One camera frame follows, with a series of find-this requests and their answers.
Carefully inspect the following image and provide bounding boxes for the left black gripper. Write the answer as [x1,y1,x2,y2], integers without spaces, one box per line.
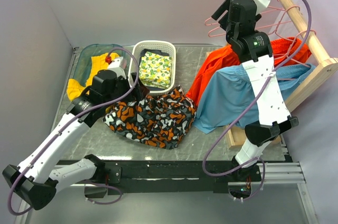
[104,72,149,107]

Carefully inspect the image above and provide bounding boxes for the pink wire hanger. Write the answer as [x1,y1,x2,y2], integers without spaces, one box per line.
[208,0,286,38]
[204,0,281,26]

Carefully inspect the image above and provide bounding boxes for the camouflage patterned shorts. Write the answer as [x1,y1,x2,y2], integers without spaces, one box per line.
[102,86,197,150]

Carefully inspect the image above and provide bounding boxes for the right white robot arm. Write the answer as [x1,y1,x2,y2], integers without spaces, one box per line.
[211,0,299,181]

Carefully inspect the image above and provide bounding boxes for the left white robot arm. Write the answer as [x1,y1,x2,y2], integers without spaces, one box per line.
[3,69,138,216]

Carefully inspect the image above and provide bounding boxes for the yellow shorts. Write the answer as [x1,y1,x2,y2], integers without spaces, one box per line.
[66,52,108,101]

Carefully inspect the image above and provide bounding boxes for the orange shorts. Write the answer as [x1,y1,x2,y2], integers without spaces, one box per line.
[186,37,302,104]

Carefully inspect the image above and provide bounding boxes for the pink hanger holding blue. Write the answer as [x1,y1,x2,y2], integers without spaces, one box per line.
[273,30,317,81]

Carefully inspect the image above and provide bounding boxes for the pink hanger holding orange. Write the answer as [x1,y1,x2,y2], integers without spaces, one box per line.
[268,6,311,68]

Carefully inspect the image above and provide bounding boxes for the teal plastic bin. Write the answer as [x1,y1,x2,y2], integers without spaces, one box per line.
[72,44,121,87]

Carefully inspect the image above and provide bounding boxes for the white plastic basket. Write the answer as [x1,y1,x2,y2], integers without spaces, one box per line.
[128,40,176,96]

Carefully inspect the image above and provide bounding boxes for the lemon print folded cloth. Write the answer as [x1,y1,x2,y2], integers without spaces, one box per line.
[137,51,173,89]

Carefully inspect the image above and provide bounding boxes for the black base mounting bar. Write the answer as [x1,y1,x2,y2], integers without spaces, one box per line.
[73,159,265,195]

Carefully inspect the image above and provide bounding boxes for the wooden clothes rack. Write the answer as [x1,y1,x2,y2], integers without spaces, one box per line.
[226,0,338,148]

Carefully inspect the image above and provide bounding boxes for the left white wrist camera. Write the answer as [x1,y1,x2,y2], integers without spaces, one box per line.
[107,57,127,79]

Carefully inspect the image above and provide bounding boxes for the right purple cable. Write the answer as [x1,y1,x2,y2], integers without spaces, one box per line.
[202,0,314,208]

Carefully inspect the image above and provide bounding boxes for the purple cable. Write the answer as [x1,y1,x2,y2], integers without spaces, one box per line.
[202,0,314,208]
[7,47,140,216]

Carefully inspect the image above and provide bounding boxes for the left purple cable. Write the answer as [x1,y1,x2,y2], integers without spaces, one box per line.
[7,47,140,216]

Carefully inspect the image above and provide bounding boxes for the aluminium rail frame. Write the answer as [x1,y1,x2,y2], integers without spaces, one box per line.
[15,162,317,223]

